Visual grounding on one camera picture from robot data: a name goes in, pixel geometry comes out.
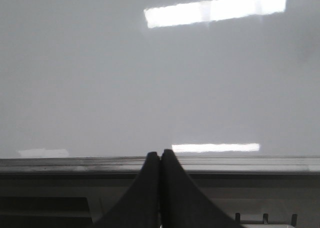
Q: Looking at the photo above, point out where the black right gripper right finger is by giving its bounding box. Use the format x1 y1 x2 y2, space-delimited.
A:
161 149 241 228

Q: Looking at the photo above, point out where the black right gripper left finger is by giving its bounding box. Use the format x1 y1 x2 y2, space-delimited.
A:
92 152 160 228

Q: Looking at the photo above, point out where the white whiteboard with aluminium frame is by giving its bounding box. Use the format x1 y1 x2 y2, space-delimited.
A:
0 0 320 174

